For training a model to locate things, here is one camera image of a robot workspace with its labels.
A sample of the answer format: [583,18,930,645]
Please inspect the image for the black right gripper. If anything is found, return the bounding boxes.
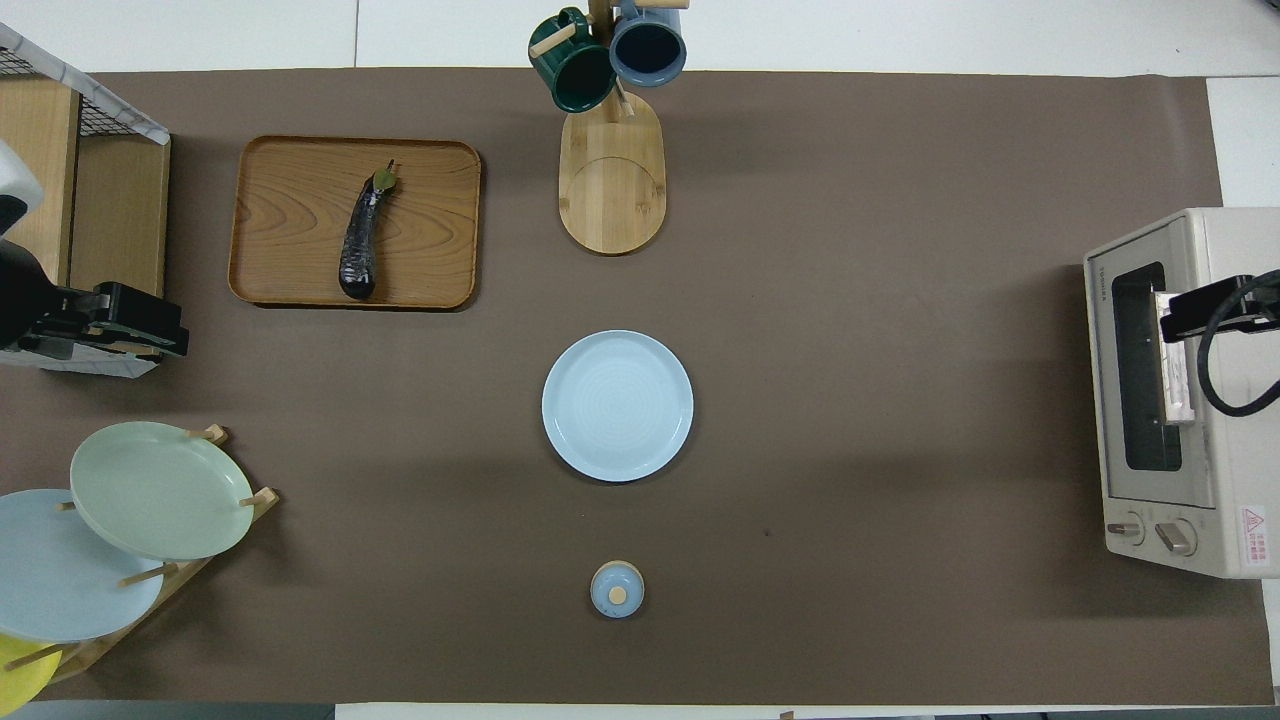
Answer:
[1162,272,1280,343]

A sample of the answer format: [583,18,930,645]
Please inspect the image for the dark green mug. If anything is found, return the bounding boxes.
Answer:
[528,8,617,113]

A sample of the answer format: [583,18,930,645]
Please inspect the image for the pale green plate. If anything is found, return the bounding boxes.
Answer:
[70,421,255,562]

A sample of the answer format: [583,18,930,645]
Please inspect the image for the wooden stepped shelf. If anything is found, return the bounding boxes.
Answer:
[0,75,171,363]

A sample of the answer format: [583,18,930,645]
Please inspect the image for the white marbled shelf panel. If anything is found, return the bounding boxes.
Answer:
[0,22,171,148]
[0,348,161,379]

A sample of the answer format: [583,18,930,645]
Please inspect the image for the black wire basket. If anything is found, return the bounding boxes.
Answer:
[0,45,136,141]

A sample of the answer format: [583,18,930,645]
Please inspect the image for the light blue round plate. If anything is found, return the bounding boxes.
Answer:
[541,330,694,483]

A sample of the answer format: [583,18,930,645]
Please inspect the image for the light blue racked plate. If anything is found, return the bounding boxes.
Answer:
[0,488,166,644]

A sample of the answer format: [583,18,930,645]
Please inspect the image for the blue mug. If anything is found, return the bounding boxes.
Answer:
[608,0,689,88]

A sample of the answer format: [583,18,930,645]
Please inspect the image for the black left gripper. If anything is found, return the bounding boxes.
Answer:
[15,283,191,359]

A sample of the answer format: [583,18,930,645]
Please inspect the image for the brown table mat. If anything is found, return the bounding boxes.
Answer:
[0,68,1276,706]

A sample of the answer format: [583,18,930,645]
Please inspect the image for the beige toaster oven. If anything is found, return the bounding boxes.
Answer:
[1084,207,1280,581]

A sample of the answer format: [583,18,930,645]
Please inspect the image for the wooden mug tree stand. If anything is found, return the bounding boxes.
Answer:
[558,0,691,256]

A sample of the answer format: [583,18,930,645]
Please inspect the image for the wooden plate rack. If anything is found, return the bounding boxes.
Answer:
[0,425,281,686]

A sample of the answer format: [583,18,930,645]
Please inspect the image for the wooden serving tray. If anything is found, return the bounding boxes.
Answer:
[228,135,483,311]

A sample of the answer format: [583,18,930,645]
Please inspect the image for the dark purple eggplant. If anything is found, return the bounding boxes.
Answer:
[338,160,401,301]

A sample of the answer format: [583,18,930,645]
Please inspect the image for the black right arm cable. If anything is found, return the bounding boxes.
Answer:
[1196,270,1280,417]

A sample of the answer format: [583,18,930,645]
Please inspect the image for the yellow plate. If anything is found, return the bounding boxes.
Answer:
[0,632,63,719]

